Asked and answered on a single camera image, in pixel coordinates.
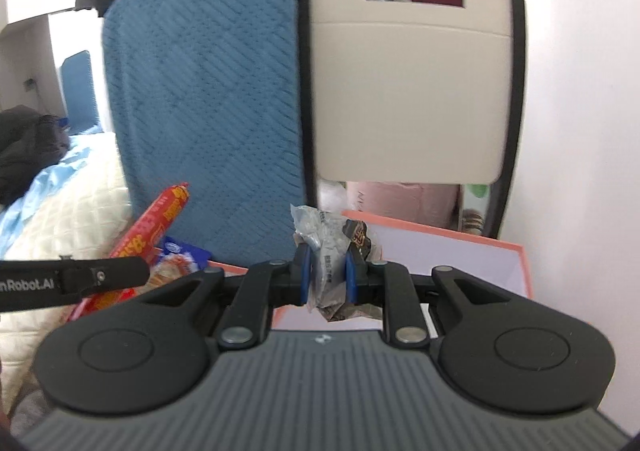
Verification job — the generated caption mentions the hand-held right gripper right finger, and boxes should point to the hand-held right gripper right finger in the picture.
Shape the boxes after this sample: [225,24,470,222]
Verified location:
[345,233,521,348]

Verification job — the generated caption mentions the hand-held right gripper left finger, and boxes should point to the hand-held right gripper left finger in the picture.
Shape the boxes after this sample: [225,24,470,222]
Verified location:
[140,245,315,351]

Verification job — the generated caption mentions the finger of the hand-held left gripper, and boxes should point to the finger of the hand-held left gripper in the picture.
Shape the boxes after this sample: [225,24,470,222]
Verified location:
[58,256,151,300]

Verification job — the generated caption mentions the long red sausage packet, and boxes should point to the long red sausage packet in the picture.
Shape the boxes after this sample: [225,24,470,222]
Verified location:
[67,182,192,324]

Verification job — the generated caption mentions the white box lid pink rim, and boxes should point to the white box lid pink rim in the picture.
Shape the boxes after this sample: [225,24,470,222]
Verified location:
[204,258,251,278]

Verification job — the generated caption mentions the white box with pink rim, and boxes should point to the white box with pink rim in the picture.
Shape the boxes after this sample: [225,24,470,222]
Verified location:
[272,210,536,332]

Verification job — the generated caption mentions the blue snack packet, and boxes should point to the blue snack packet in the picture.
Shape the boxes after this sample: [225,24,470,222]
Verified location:
[149,237,212,299]

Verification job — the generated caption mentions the cream quilted blanket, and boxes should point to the cream quilted blanket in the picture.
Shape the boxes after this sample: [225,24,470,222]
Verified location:
[0,131,138,372]

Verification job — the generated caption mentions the light blue bedsheet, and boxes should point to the light blue bedsheet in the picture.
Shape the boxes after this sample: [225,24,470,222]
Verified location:
[0,124,118,254]

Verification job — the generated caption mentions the black clothing pile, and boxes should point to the black clothing pile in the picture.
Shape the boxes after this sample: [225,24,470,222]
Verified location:
[0,105,72,208]

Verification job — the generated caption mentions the green and white box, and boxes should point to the green and white box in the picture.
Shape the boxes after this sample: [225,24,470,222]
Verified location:
[462,182,489,236]

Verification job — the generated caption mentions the white cabinet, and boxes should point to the white cabinet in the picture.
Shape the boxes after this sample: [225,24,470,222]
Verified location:
[0,6,108,134]

